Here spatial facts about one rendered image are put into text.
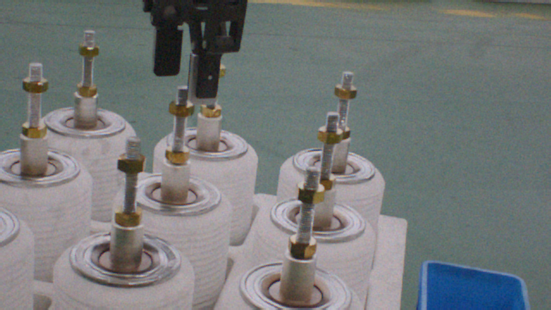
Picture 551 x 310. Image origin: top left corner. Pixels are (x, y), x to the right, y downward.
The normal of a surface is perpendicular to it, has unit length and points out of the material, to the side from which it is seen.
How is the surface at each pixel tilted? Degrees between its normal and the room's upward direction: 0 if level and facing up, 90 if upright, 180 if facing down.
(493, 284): 88
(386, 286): 0
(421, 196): 0
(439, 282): 88
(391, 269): 0
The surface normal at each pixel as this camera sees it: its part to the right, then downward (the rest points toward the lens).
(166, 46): 0.48, 0.38
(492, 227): 0.11, -0.92
